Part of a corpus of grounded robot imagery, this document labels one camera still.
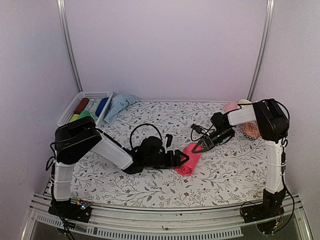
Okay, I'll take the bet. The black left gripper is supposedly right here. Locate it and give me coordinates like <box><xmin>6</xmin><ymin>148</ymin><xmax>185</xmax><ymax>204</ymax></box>
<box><xmin>144</xmin><ymin>150</ymin><xmax>189</xmax><ymax>170</ymax></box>

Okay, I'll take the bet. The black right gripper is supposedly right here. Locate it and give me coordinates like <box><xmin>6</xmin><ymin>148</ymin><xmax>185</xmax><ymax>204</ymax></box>
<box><xmin>192</xmin><ymin>128</ymin><xmax>233</xmax><ymax>154</ymax></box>

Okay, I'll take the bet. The pink towel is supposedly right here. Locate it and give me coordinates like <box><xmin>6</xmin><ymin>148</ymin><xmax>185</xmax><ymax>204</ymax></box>
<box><xmin>174</xmin><ymin>142</ymin><xmax>202</xmax><ymax>176</ymax></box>

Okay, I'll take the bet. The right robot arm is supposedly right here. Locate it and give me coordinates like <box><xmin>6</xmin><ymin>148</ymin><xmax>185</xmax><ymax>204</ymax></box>
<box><xmin>192</xmin><ymin>98</ymin><xmax>290</xmax><ymax>218</ymax></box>

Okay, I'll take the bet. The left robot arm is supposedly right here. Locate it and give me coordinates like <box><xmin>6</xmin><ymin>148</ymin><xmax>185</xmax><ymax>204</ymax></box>
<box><xmin>46</xmin><ymin>116</ymin><xmax>190</xmax><ymax>217</ymax></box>

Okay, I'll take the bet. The floral tablecloth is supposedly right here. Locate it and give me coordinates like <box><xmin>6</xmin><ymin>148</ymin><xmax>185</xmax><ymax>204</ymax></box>
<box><xmin>70</xmin><ymin>102</ymin><xmax>267</xmax><ymax>208</ymax></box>

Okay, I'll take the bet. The pink saucer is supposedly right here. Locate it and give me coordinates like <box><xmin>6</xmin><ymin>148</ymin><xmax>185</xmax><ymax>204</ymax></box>
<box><xmin>225</xmin><ymin>101</ymin><xmax>239</xmax><ymax>112</ymax></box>

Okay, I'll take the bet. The cream mug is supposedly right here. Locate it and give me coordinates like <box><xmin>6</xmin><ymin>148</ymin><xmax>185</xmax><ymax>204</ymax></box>
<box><xmin>238</xmin><ymin>99</ymin><xmax>252</xmax><ymax>109</ymax></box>

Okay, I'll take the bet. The light blue towel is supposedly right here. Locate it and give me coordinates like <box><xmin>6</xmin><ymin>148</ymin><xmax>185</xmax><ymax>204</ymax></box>
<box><xmin>103</xmin><ymin>94</ymin><xmax>140</xmax><ymax>125</ymax></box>

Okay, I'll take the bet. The blue rolled towel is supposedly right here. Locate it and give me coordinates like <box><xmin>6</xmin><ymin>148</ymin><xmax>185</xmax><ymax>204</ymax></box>
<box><xmin>95</xmin><ymin>97</ymin><xmax>109</xmax><ymax>117</ymax></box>

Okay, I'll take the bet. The teal patterned rolled towel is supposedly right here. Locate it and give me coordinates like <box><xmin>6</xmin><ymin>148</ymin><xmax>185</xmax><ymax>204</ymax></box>
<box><xmin>84</xmin><ymin>98</ymin><xmax>101</xmax><ymax>112</ymax></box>

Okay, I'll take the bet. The green rolled towel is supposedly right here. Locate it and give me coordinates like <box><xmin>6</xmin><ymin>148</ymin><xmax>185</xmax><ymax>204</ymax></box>
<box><xmin>77</xmin><ymin>110</ymin><xmax>97</xmax><ymax>121</ymax></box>

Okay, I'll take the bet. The dark red rolled towel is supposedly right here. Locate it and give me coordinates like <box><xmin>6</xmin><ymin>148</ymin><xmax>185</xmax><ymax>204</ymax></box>
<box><xmin>73</xmin><ymin>97</ymin><xmax>89</xmax><ymax>115</ymax></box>

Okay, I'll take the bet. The yellow rolled towel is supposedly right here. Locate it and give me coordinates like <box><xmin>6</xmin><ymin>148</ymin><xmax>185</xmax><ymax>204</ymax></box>
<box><xmin>70</xmin><ymin>114</ymin><xmax>79</xmax><ymax>122</ymax></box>

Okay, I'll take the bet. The white plastic basket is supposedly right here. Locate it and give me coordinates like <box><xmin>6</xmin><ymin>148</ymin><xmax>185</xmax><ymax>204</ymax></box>
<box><xmin>56</xmin><ymin>91</ymin><xmax>114</xmax><ymax>128</ymax></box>

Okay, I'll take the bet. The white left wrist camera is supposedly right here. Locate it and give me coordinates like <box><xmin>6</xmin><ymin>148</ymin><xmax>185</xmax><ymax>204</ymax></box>
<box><xmin>165</xmin><ymin>134</ymin><xmax>173</xmax><ymax>148</ymax></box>

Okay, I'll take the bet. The left black cable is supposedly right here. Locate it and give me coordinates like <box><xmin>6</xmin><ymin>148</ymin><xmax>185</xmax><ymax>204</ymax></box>
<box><xmin>129</xmin><ymin>123</ymin><xmax>163</xmax><ymax>153</ymax></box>

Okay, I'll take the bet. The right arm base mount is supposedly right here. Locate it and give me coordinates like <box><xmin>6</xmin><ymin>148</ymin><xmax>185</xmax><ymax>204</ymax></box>
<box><xmin>239</xmin><ymin>203</ymin><xmax>285</xmax><ymax>223</ymax></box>

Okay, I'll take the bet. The front aluminium rail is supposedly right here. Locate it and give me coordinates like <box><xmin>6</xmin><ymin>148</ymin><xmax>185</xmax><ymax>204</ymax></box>
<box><xmin>22</xmin><ymin>193</ymin><xmax>313</xmax><ymax>240</ymax></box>

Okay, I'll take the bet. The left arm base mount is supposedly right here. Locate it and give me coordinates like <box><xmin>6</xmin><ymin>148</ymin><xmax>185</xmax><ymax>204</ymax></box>
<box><xmin>48</xmin><ymin>199</ymin><xmax>92</xmax><ymax>223</ymax></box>

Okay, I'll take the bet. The right aluminium post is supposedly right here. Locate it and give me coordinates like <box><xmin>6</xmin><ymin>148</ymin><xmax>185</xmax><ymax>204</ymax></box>
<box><xmin>247</xmin><ymin>0</ymin><xmax>275</xmax><ymax>101</ymax></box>

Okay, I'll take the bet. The aluminium post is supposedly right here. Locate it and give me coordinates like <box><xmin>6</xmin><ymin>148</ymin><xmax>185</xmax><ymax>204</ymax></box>
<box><xmin>247</xmin><ymin>0</ymin><xmax>275</xmax><ymax>101</ymax></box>
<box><xmin>56</xmin><ymin>0</ymin><xmax>83</xmax><ymax>92</ymax></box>

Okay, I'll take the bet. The left aluminium post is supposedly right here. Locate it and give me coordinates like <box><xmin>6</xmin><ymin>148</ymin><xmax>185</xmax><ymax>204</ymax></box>
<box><xmin>56</xmin><ymin>0</ymin><xmax>83</xmax><ymax>92</ymax></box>

